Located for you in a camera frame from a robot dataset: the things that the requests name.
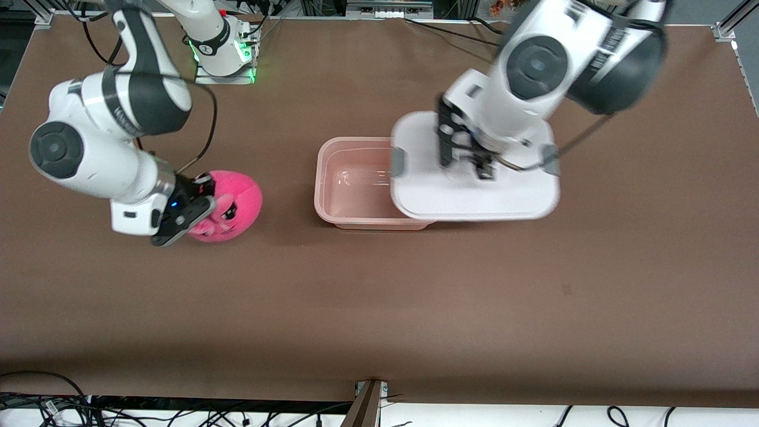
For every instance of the small orange background object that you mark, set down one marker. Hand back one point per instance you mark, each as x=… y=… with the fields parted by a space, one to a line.
x=497 y=6

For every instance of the translucent plastic storage box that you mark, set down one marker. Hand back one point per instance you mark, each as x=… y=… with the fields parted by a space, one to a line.
x=356 y=184

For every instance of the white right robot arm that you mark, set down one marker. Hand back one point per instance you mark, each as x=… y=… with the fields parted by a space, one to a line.
x=95 y=160

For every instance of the grey background device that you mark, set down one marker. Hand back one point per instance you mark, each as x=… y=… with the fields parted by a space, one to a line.
x=388 y=8

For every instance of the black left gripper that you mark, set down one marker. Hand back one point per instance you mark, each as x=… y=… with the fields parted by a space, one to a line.
x=472 y=150

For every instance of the white box lid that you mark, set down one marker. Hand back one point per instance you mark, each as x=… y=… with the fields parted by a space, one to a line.
x=474 y=201

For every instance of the pink plush toy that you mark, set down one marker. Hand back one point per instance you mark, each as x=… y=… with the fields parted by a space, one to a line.
x=237 y=204

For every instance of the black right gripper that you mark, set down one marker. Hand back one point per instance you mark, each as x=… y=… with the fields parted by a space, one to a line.
x=191 y=188

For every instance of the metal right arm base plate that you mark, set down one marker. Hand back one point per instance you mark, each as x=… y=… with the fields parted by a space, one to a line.
x=225 y=79

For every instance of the brown camera mount post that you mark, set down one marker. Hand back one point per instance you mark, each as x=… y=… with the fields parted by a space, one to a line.
x=363 y=409

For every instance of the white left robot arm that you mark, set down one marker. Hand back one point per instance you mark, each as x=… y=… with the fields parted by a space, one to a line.
x=533 y=65

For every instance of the aluminium frame corner profile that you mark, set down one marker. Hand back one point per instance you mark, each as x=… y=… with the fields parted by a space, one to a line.
x=732 y=21
x=46 y=19

